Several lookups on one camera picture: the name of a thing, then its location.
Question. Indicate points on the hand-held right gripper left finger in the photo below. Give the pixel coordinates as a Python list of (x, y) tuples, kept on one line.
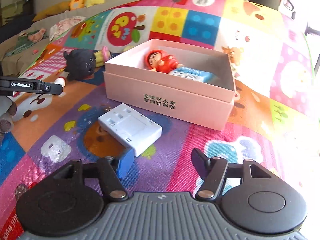
[(126, 165)]

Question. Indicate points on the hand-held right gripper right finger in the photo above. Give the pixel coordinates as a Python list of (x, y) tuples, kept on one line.
[(200, 165)]

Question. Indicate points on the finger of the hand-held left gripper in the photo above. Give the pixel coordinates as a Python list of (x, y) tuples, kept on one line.
[(52, 89)]

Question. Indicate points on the small white red toy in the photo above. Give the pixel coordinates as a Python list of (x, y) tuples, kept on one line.
[(60, 81)]

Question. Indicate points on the white power adapter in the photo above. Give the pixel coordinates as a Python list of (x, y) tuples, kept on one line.
[(132, 130)]

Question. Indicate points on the black plush cat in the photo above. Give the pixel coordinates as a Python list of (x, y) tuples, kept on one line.
[(80, 63)]

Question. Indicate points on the pale yellow ribbed toy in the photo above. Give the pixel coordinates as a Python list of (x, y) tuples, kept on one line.
[(101, 56)]

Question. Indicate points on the pink cardboard box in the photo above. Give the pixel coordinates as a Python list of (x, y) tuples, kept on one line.
[(175, 100)]

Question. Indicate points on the blue white tissue packet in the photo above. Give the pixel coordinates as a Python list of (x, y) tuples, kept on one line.
[(192, 74)]

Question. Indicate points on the red hooded doll figure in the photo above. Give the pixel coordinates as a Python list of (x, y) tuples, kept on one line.
[(165, 61)]

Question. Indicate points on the person's left hand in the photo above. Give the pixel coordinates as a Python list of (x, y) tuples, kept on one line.
[(6, 110)]

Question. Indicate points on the beige sofa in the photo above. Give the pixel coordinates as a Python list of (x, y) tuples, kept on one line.
[(15, 62)]

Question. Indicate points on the colourful cartoon play mat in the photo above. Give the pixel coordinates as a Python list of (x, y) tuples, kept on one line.
[(225, 142)]

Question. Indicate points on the green cloth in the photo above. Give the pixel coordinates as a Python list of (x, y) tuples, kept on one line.
[(22, 46)]

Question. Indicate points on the pink plush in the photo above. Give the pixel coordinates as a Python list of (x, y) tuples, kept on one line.
[(36, 35)]

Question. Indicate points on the white pink crumpled cloth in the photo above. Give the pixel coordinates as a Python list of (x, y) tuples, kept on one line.
[(65, 25)]

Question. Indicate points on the long yellow cushion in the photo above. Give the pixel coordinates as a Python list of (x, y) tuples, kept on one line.
[(50, 11)]

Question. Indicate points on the dark framed picture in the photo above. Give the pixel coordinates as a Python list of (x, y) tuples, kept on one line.
[(15, 2)]

